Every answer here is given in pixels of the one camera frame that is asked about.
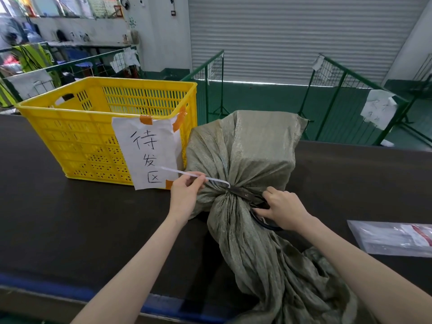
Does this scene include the person's right hand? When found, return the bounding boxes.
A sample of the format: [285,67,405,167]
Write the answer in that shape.
[252,186,320,233]

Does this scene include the person's left hand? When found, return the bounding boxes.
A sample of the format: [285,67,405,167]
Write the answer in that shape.
[167,171,207,228]

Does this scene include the white cable tie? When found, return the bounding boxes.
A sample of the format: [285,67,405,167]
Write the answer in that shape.
[159,166,232,189]

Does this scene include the black scissors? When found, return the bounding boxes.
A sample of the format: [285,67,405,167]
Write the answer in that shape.
[217,184,284,232]

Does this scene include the grey-green woven sack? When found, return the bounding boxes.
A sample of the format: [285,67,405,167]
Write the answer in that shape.
[184,110,375,324]

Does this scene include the yellow plastic crate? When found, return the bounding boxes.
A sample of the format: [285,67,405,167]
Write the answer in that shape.
[15,76,198,187]

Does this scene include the person's right forearm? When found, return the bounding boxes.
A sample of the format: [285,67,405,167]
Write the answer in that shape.
[302,217,432,324]

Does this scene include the person's left forearm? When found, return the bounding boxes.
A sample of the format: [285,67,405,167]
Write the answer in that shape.
[71,212,189,324]

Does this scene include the white handwritten paper sign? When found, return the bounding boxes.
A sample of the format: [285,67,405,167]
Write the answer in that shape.
[111,116,185,191]

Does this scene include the white handwritten paper sheet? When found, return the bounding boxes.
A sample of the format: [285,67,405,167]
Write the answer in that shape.
[360,89,398,131]

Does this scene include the crumpled white paper sheet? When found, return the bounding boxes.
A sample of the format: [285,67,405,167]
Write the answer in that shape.
[109,47,141,74]

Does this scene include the grey roller shutter door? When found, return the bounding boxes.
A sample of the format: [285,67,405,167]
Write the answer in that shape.
[187,0,432,86]

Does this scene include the grey workbench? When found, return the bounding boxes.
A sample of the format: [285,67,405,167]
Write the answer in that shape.
[47,42,132,50]

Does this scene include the yellow-green safety vest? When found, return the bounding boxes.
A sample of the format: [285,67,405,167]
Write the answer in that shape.
[0,79,18,108]
[12,43,62,88]

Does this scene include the clear packet of cable ties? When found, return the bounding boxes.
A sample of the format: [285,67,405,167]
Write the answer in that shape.
[346,220,432,259]

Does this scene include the green wire fence panel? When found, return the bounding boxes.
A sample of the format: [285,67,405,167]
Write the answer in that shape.
[298,54,411,147]
[0,45,142,108]
[181,50,230,125]

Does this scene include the black wire rack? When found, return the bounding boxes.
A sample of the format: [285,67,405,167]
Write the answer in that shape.
[413,54,432,95]

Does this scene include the row of wall posters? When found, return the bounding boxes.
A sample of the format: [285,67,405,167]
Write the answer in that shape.
[0,0,124,20]

